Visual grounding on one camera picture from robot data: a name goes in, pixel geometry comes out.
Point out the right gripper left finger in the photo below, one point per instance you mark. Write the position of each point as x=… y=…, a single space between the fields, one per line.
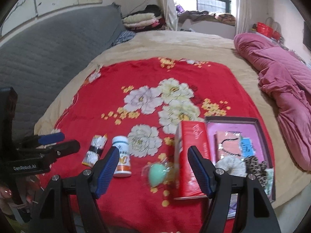
x=90 y=187

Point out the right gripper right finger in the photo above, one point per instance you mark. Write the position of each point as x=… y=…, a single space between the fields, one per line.
x=218 y=186

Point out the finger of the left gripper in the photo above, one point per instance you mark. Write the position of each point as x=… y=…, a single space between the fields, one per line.
x=42 y=140
x=60 y=150

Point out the white floral scrunchie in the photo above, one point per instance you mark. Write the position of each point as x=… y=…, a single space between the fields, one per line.
x=232 y=165

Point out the leopard print scrunchie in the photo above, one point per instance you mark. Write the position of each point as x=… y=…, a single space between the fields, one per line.
x=257 y=168

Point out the green sponge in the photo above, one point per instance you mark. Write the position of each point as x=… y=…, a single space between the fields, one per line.
x=159 y=173

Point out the person's hand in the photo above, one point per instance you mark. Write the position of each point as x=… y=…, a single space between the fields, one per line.
x=26 y=189

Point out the red and white carton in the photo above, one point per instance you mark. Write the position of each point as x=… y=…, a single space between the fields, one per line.
x=189 y=134

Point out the white supplement bottle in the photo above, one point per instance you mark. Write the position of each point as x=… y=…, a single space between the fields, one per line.
x=123 y=168

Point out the purple shallow box tray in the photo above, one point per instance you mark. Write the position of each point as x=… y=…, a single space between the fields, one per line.
x=248 y=128

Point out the blue label card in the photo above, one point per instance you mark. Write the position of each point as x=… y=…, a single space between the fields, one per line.
x=247 y=148

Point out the beige bed sheet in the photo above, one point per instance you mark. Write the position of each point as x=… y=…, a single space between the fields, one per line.
x=290 y=179

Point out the grey quilted headboard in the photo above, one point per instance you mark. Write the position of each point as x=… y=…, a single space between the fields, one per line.
x=42 y=59

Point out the red floral blanket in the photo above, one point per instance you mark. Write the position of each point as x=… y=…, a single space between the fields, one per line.
x=143 y=101

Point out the pink quilt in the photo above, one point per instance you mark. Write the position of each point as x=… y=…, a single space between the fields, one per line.
x=287 y=80

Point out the blue patterned pillow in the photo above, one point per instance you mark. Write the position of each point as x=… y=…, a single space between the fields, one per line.
x=123 y=37

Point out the folded clothes stack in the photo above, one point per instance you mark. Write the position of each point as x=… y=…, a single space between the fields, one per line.
x=142 y=21

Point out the red basins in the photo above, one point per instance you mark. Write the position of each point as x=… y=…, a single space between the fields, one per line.
x=270 y=28

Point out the clothes pile on sill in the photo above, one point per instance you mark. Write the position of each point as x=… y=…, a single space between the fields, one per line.
x=204 y=15

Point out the black television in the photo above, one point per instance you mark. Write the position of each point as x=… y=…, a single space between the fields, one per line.
x=307 y=37

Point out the white curtain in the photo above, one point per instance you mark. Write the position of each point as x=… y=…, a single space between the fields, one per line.
x=170 y=14

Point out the pink card with necklace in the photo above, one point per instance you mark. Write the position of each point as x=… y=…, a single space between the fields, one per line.
x=228 y=143

